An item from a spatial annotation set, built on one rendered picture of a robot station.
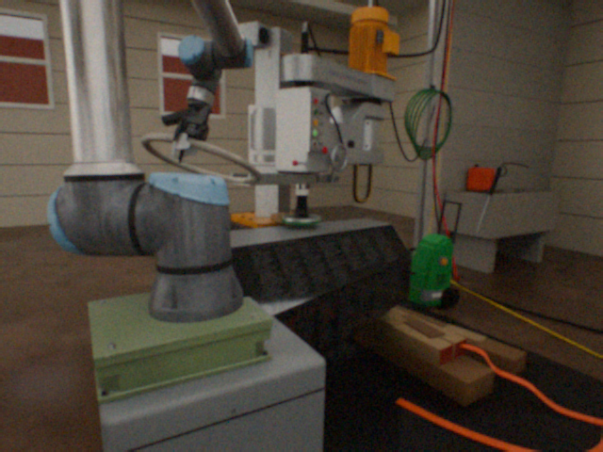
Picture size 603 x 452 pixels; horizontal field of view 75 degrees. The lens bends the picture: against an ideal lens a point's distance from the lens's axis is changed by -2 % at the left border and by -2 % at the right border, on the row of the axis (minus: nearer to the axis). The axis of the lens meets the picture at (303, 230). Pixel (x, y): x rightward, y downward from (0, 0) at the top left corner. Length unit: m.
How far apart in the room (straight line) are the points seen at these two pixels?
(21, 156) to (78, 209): 6.98
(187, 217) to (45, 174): 7.09
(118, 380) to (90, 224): 0.29
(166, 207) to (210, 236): 0.10
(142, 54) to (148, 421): 7.58
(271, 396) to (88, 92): 0.65
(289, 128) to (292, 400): 1.52
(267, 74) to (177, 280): 2.22
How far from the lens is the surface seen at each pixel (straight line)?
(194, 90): 1.48
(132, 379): 0.73
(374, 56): 2.67
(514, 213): 4.81
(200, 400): 0.72
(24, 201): 7.86
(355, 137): 2.40
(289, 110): 2.08
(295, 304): 1.69
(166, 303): 0.79
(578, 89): 6.64
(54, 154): 7.79
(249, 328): 0.75
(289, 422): 0.83
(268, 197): 2.82
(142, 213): 0.78
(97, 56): 0.87
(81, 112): 0.86
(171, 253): 0.77
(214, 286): 0.78
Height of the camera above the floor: 1.24
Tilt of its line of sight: 11 degrees down
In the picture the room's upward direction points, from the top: 1 degrees clockwise
